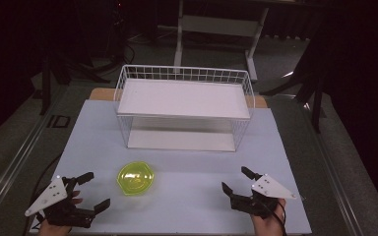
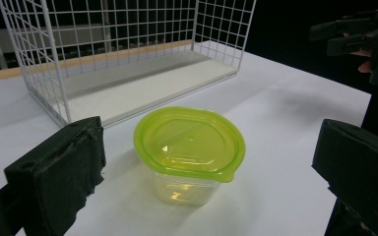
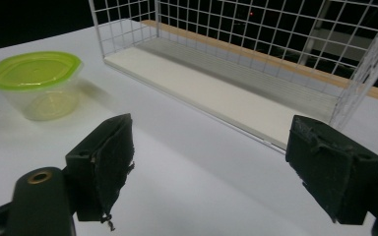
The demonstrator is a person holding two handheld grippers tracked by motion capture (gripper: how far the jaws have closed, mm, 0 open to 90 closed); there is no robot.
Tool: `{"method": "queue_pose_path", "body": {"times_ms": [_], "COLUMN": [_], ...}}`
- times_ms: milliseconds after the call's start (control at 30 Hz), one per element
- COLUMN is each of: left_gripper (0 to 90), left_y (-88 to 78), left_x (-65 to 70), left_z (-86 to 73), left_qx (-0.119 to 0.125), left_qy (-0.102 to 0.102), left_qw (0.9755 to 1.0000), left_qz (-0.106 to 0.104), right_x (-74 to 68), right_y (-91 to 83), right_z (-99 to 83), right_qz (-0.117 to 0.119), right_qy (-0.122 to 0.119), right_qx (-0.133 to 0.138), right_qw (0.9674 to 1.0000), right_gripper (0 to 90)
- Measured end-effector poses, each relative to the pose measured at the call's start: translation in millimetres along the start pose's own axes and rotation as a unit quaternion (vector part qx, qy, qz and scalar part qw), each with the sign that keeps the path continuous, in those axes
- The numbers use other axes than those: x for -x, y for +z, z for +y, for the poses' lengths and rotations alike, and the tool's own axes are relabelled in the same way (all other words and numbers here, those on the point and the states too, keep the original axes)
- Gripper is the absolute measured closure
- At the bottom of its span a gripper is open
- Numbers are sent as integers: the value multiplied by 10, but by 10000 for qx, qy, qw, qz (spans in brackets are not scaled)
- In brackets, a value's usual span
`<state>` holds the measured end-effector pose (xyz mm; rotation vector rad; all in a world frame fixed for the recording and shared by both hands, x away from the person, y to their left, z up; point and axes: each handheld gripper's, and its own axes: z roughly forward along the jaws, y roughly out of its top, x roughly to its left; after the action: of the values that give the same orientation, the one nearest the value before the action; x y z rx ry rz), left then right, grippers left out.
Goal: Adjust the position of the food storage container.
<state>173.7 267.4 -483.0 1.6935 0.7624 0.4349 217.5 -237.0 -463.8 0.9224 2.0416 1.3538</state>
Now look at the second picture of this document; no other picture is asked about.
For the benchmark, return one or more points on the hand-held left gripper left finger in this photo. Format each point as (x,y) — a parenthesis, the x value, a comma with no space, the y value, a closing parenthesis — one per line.
(55,170)

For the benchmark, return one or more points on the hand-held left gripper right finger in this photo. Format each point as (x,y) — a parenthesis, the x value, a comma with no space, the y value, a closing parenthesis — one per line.
(361,164)

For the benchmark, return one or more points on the clear container with green lid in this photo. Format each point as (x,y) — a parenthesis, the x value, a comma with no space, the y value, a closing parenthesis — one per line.
(190,144)

